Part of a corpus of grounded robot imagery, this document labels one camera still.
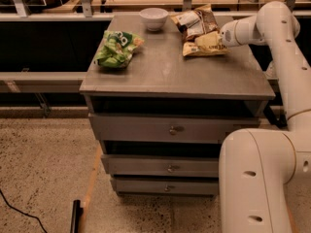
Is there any black floor cable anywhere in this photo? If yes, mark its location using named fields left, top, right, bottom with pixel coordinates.
left=0, top=188, right=49, bottom=233

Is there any bottom grey drawer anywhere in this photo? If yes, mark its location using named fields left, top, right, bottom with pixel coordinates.
left=111, top=178, right=219, bottom=196

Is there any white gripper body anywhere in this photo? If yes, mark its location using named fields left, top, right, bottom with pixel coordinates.
left=221, top=20, right=241, bottom=47

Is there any top grey drawer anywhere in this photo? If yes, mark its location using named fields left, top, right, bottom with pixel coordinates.
left=89, top=114, right=259, bottom=144

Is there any brown chip bag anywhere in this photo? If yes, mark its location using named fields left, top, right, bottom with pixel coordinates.
left=175, top=8, right=219, bottom=42

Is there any black bar on floor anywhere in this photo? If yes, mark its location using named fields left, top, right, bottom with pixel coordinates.
left=70, top=200, right=83, bottom=233

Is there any middle grey drawer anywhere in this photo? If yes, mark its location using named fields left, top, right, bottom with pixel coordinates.
left=102, top=154, right=219, bottom=178

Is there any grey wooden drawer cabinet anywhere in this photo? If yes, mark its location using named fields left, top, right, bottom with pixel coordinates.
left=80, top=16, right=274, bottom=183

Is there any white ceramic bowl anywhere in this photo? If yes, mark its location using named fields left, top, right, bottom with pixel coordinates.
left=139, top=8, right=168, bottom=31

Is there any yellow chip bag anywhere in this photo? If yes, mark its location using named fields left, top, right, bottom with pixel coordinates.
left=170, top=4, right=229, bottom=57

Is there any grey drawer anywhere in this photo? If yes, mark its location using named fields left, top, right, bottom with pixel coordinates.
left=89, top=114, right=259, bottom=144
left=102, top=154, right=219, bottom=178
left=111, top=178, right=219, bottom=196

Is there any green chip bag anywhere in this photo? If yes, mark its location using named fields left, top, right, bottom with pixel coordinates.
left=95, top=30, right=144, bottom=69

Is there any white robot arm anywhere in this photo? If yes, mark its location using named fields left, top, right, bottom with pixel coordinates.
left=219, top=1, right=311, bottom=233

